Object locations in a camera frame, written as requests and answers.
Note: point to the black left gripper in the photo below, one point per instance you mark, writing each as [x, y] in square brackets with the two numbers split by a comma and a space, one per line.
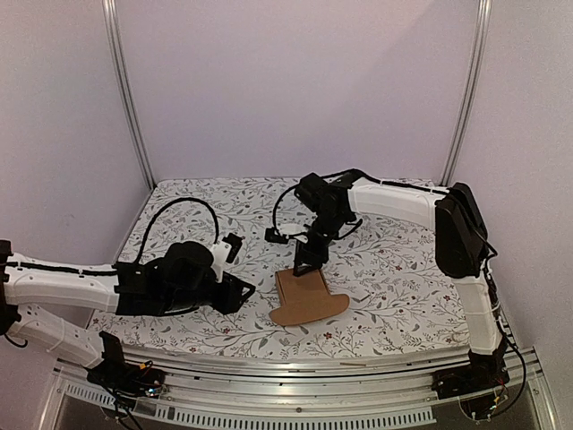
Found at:
[231, 302]

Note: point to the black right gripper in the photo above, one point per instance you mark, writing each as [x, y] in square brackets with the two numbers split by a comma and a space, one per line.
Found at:
[311, 253]

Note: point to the brown cardboard box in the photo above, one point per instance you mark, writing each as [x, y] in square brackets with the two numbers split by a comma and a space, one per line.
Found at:
[305, 299]

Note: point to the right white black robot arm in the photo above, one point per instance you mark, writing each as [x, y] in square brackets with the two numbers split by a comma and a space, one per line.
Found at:
[462, 249]

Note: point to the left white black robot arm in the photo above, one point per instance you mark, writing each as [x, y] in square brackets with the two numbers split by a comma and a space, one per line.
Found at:
[188, 276]

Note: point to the floral patterned table mat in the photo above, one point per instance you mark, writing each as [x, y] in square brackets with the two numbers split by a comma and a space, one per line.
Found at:
[400, 302]

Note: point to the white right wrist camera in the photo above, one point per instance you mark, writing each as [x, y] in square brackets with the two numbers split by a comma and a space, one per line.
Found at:
[283, 234]

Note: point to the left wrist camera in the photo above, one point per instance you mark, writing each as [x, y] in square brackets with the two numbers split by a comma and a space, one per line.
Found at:
[224, 252]

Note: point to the aluminium front rail frame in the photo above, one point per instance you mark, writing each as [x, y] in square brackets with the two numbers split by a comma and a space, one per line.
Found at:
[382, 392]

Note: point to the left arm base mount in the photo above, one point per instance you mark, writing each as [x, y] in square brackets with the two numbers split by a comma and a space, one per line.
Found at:
[115, 374]

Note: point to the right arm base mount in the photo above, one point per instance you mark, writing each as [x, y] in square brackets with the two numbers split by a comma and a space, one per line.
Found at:
[483, 372]

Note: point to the right aluminium corner post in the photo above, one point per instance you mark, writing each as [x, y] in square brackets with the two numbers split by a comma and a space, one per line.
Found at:
[483, 17]

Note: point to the aluminium corner post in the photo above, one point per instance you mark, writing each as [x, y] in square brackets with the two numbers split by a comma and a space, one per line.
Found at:
[483, 17]
[111, 20]

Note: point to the left aluminium corner post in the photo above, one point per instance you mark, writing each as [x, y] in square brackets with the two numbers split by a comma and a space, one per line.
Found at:
[111, 20]

